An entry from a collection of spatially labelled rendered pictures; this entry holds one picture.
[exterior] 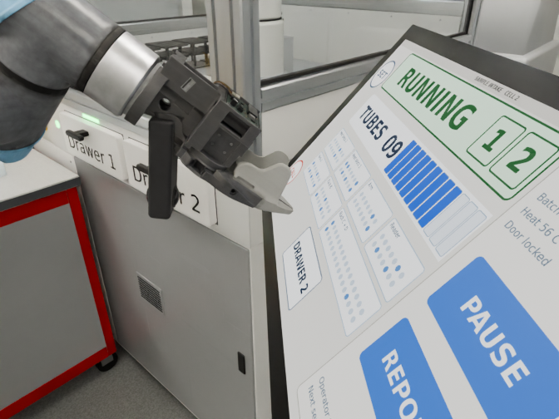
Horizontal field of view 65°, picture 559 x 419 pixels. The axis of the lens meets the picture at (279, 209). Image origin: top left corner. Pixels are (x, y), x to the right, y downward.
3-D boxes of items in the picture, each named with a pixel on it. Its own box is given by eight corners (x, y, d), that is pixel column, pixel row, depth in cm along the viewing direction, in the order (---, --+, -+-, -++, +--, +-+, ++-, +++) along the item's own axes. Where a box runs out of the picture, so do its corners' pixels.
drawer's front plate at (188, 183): (210, 228, 86) (205, 175, 80) (129, 184, 103) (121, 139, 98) (217, 224, 87) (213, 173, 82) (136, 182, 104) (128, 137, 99)
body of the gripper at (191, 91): (267, 136, 45) (165, 57, 40) (216, 195, 47) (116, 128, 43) (264, 114, 51) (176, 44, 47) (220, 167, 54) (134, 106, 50)
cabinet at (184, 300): (261, 496, 120) (253, 252, 81) (81, 318, 181) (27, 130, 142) (422, 316, 182) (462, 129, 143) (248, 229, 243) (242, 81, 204)
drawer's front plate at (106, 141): (123, 181, 104) (115, 136, 99) (67, 150, 121) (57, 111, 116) (130, 179, 105) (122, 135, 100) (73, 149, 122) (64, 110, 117)
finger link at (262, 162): (317, 183, 52) (255, 135, 49) (284, 218, 54) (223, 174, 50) (314, 172, 54) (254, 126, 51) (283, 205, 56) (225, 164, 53)
